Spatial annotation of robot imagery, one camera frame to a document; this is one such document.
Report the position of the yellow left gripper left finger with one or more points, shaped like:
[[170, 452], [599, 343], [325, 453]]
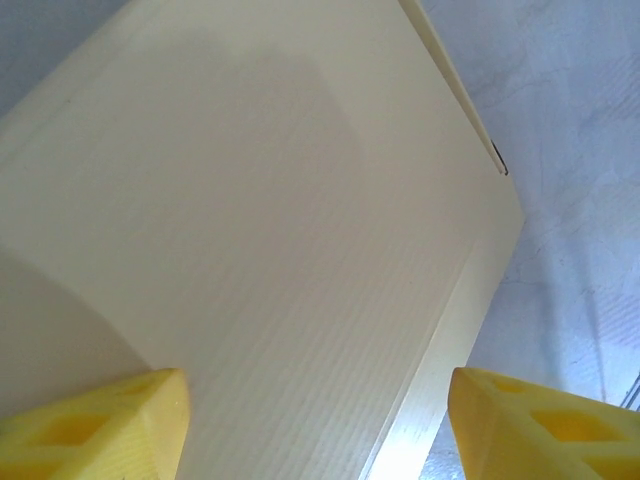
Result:
[[100, 430]]

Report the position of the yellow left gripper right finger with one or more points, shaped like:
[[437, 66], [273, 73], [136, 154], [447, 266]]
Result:
[[540, 430]]

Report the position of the cream paper box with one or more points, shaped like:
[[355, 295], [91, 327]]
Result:
[[250, 200]]

